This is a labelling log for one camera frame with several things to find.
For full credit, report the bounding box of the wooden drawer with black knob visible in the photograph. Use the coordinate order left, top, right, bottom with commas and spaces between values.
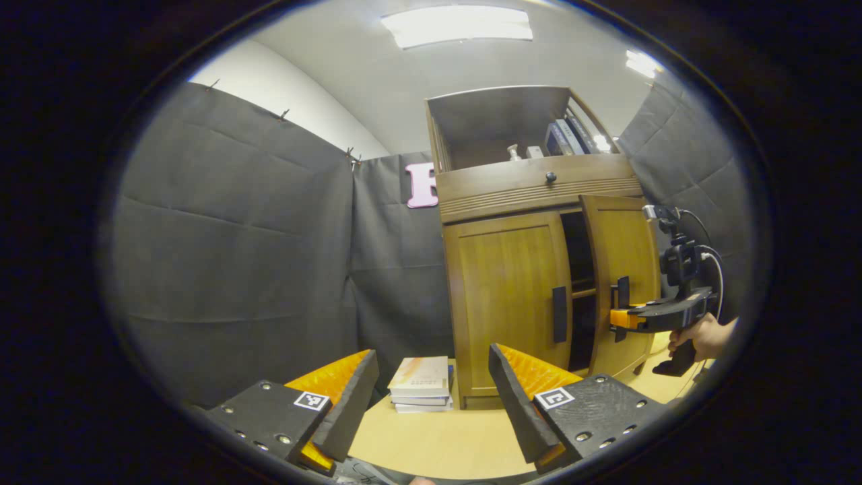
436, 154, 644, 224

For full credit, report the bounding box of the wooden double-door shoe cabinet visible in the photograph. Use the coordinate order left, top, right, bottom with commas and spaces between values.
426, 86, 664, 410

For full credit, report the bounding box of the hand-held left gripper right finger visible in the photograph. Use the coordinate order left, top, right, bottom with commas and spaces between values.
488, 343, 667, 472

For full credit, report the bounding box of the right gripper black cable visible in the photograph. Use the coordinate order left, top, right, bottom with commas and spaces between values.
679, 209, 716, 251

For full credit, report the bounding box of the wooden cabinet door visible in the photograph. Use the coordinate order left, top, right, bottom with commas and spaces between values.
442, 210, 573, 408
581, 194, 662, 378

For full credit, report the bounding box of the white orange cover book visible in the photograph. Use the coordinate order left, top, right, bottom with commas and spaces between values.
388, 356, 451, 397

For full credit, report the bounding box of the black backdrop cloth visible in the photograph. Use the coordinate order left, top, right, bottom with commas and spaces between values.
101, 71, 755, 412

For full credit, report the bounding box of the small ceiling light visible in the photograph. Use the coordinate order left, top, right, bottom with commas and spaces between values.
626, 51, 664, 78

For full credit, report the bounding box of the dark grey shelf book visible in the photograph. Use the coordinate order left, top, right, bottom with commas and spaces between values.
567, 115, 597, 154

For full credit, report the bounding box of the grey blue shelf book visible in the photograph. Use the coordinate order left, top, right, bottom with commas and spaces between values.
556, 119, 584, 156

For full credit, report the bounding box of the right gripper white cable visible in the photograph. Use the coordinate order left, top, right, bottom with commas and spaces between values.
700, 248, 725, 321

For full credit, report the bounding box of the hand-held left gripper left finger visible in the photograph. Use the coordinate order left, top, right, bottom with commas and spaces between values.
202, 349, 380, 476

